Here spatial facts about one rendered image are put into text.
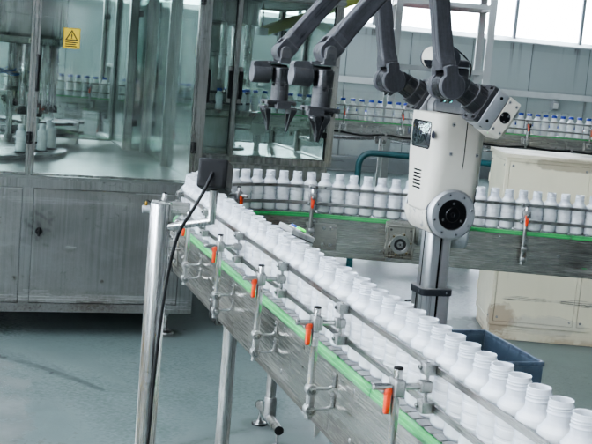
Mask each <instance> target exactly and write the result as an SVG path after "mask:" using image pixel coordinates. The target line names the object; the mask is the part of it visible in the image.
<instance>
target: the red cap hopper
mask: <svg viewBox="0 0 592 444"><path fill-rule="evenodd" d="M498 1H499V0H490V5H488V0H480V4H467V3H457V2H450V6H451V11H460V12H471V13H479V17H478V25H477V41H476V50H475V58H474V66H473V70H472V71H471V76H470V70H469V80H472V82H473V83H475V84H479V82H480V81H481V80H482V83H481V84H482V85H489V84H490V76H491V67H492V52H493V43H494V34H495V26H496V18H497V10H498ZM404 7H409V8H419V9H429V0H392V9H393V20H394V31H395V43H396V55H397V59H398V58H399V49H400V40H401V31H402V21H403V8H404ZM488 12H489V17H488V26H487V34H486V42H485V58H484V66H483V70H481V62H482V54H483V46H484V37H485V21H486V13H488ZM399 66H400V71H403V70H422V71H432V69H428V68H426V67H425V66H421V65H411V64H400V63H399ZM402 69H403V70H402ZM395 95H396V93H394V94H392V95H391V96H389V95H388V94H386V95H384V93H383V102H382V105H383V106H384V107H386V106H387V105H388V104H387V102H388V101H392V107H394V104H395ZM390 141H391V140H390V139H387V142H386V144H383V143H382V142H381V139H379V149H378V151H389V150H390ZM388 168H389V158H383V157H378V158H377V167H376V177H375V186H374V188H376V187H377V185H378V178H386V179H387V177H388Z"/></svg>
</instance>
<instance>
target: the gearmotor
mask: <svg viewBox="0 0 592 444"><path fill-rule="evenodd" d="M469 233H470V230H469V231H468V232H467V233H466V234H465V235H464V236H462V237H460V238H458V239H455V240H451V244H450V247H451V248H466V247H467V244H468V240H469ZM421 238H422V230H421V229H418V228H416V227H415V226H413V225H411V224H410V222H409V221H401V220H388V221H386V226H385V237H384V246H383V254H384V258H385V261H386V262H390V261H391V259H392V258H396V259H407V260H412V259H413V251H414V243H415V244H416V245H421Z"/></svg>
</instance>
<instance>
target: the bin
mask: <svg viewBox="0 0 592 444"><path fill-rule="evenodd" d="M452 332H455V333H461V334H464V335H466V341H468V342H475V343H478V344H481V351H487V352H494V353H496V354H497V359H498V360H497V361H506V362H509V363H512V364H514V371H515V372H523V373H526V374H530V375H532V379H531V380H532V383H541V380H542V372H543V366H544V362H543V361H542V360H541V359H538V358H536V357H535V356H533V355H531V354H529V353H527V352H525V351H524V350H522V349H520V348H518V347H517V346H515V345H513V344H510V343H509V342H508V341H506V340H504V339H502V338H500V337H498V336H496V335H494V334H493V333H492V332H490V331H488V330H486V329H452ZM319 432H320V430H319V428H318V427H317V426H316V425H314V437H316V436H317V434H318V433H319Z"/></svg>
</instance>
